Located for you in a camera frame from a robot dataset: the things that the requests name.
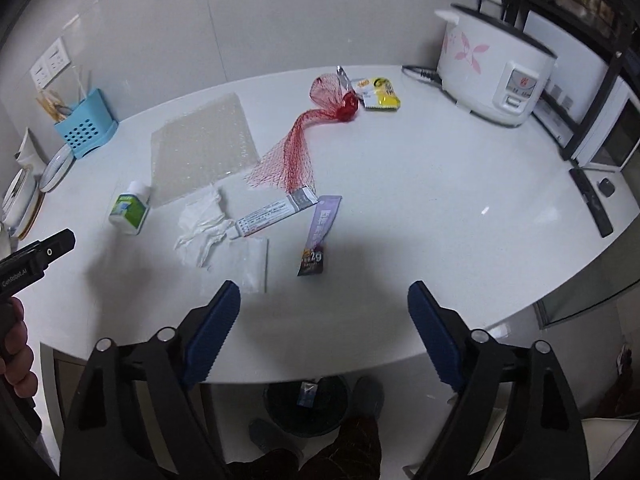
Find crumpled white tissue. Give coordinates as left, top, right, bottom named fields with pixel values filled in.
left=174, top=187, right=236, bottom=267

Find yellow snack packet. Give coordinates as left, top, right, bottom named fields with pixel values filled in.
left=361, top=77, right=404, bottom=111

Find clear bubble wrap sheet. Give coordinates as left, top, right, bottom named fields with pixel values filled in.
left=150, top=92, right=259, bottom=209

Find purple sachet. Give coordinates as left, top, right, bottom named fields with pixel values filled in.
left=296, top=195, right=343, bottom=277

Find long black remote control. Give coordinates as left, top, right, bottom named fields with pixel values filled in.
left=569, top=167, right=614, bottom=238

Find white wall socket panel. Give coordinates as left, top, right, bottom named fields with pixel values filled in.
left=30, top=37, right=70, bottom=86

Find white microwave oven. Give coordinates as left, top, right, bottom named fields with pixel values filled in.
left=527, top=10, right=640, bottom=171

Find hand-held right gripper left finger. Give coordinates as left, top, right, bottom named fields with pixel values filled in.
left=59, top=280, right=242, bottom=480

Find person's left hand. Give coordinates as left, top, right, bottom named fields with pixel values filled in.
left=0, top=297, right=41, bottom=403

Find white plate blue rim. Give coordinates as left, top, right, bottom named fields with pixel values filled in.
left=40, top=144, right=76, bottom=192

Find white pill bottle green label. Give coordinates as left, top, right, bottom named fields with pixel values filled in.
left=108, top=181, right=151, bottom=236

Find blue utensil holder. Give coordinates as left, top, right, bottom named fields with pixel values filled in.
left=54, top=88, right=119, bottom=160

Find dark round trash bin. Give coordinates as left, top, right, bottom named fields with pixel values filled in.
left=263, top=375, right=351, bottom=438

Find red mesh net bag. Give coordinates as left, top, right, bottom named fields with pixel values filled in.
left=244, top=74, right=360, bottom=195

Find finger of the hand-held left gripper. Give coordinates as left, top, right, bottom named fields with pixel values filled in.
left=10, top=228, right=76, bottom=264

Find white ointment tube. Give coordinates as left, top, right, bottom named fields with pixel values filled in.
left=235, top=186, right=319, bottom=239

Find white rice cooker pink flowers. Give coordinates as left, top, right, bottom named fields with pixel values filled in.
left=434, top=2, right=558, bottom=128

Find bunch of wooden chopsticks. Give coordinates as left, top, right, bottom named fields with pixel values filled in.
left=36, top=67, right=96, bottom=123

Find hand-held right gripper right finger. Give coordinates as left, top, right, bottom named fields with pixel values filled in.
left=407, top=280, right=601, bottom=480

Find black power cable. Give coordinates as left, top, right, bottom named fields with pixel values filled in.
left=402, top=64, right=468, bottom=108

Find clear plastic bag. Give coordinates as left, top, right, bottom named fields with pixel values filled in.
left=210, top=237, right=269, bottom=294

